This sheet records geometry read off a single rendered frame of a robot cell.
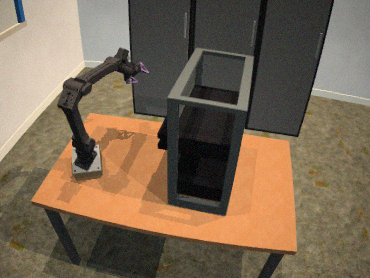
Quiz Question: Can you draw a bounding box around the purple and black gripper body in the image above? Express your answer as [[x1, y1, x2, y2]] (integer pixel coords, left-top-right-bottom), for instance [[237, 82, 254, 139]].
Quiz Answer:
[[120, 62, 142, 81]]

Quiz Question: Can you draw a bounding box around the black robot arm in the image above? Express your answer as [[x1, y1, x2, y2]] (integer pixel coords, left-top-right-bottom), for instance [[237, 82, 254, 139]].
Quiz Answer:
[[57, 48, 133, 170]]

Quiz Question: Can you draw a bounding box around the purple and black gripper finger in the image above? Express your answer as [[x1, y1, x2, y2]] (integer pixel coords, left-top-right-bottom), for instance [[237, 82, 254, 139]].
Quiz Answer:
[[138, 62, 148, 73], [125, 76, 138, 84]]

